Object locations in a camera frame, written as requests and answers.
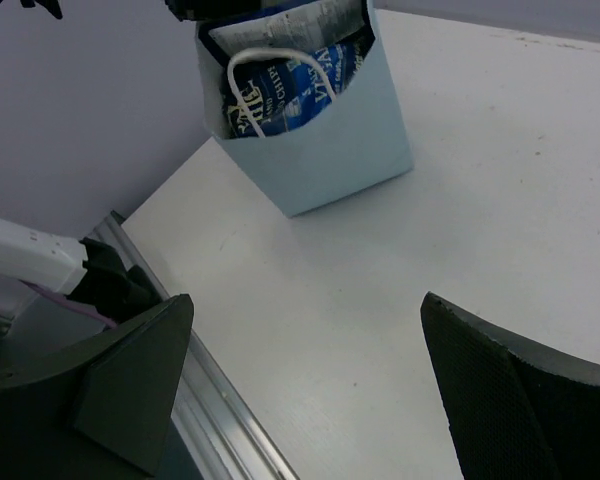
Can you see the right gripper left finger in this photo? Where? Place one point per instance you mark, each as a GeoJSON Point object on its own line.
{"type": "Point", "coordinates": [100, 408]}

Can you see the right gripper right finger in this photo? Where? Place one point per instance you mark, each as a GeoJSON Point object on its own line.
{"type": "Point", "coordinates": [516, 409]}

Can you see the blue white snack bag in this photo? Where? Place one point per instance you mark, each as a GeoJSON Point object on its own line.
{"type": "Point", "coordinates": [302, 25]}

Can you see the light blue paper bag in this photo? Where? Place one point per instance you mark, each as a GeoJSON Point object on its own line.
{"type": "Point", "coordinates": [358, 141]}

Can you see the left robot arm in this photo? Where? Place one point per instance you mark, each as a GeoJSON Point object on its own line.
{"type": "Point", "coordinates": [76, 272]}

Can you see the blue kettle chips bag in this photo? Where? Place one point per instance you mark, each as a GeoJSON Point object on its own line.
{"type": "Point", "coordinates": [279, 94]}

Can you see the aluminium rail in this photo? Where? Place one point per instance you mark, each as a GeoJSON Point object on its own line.
{"type": "Point", "coordinates": [218, 429]}

